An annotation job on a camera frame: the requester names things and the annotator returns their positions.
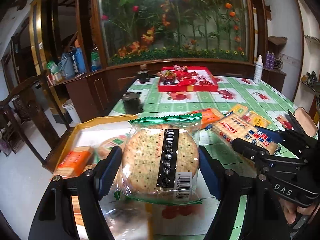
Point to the grey-blue kettle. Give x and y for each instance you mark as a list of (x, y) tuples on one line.
[(67, 66)]

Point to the red gift box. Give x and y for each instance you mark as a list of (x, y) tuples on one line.
[(187, 88)]

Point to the blue thermos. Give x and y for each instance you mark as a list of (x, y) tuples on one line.
[(80, 61)]

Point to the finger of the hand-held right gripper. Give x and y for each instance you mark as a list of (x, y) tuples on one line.
[(246, 148), (268, 133)]

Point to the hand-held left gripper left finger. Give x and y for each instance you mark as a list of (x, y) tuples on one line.
[(110, 171)]

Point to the pile of red candy packets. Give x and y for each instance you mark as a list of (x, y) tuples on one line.
[(185, 78)]

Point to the person's right hand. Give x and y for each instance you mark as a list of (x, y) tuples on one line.
[(290, 212)]

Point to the green and white bag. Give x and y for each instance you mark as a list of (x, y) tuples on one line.
[(53, 67)]

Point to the gold-trimmed wooden pillar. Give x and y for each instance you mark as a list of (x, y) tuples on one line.
[(37, 30)]

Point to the artificial flower display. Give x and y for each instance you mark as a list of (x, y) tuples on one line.
[(175, 30)]

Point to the small carton box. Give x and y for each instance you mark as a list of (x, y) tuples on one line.
[(55, 78)]

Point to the green checked tablecloth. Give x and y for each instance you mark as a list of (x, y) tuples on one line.
[(237, 97)]

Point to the purple bottle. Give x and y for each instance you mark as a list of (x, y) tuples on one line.
[(272, 60), (267, 60)]

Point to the dark wooden chair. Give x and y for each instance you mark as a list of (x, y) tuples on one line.
[(47, 130)]

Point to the white spray bottle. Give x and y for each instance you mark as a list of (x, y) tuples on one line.
[(258, 70)]

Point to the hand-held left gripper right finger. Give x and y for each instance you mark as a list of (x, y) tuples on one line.
[(210, 173)]

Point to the white square cracker packet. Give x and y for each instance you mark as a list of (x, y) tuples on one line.
[(237, 130)]

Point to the yellow-taped foam box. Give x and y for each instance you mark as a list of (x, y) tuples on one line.
[(82, 132)]

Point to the orange biscuit packet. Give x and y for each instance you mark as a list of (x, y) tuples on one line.
[(210, 116), (72, 162)]

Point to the black jar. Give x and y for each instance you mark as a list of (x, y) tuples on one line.
[(131, 103), (143, 75)]

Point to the green plastic bottle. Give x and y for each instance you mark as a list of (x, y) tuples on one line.
[(96, 60)]

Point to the white bucket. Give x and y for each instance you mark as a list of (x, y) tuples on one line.
[(71, 111)]

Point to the wooden wall shelf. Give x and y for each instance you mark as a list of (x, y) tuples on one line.
[(277, 40)]

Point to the beige padded chair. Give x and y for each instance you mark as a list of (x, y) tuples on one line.
[(305, 120)]

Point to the brown wooden cabinet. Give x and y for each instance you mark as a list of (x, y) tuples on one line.
[(100, 90)]

